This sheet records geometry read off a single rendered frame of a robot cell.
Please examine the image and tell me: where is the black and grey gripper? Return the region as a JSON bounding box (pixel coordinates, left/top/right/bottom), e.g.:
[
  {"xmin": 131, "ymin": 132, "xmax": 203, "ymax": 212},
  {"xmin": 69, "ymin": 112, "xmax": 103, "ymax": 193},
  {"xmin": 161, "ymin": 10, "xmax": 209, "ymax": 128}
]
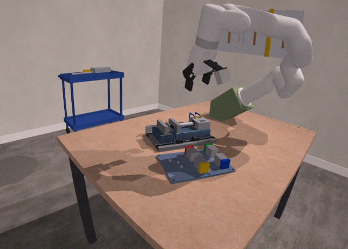
[{"xmin": 183, "ymin": 44, "xmax": 218, "ymax": 91}]

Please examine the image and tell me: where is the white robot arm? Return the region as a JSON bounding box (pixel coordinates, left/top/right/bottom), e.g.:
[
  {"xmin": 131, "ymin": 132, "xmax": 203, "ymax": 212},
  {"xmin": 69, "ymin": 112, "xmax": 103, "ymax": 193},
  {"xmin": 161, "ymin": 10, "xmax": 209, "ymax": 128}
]
[{"xmin": 195, "ymin": 4, "xmax": 312, "ymax": 107}]

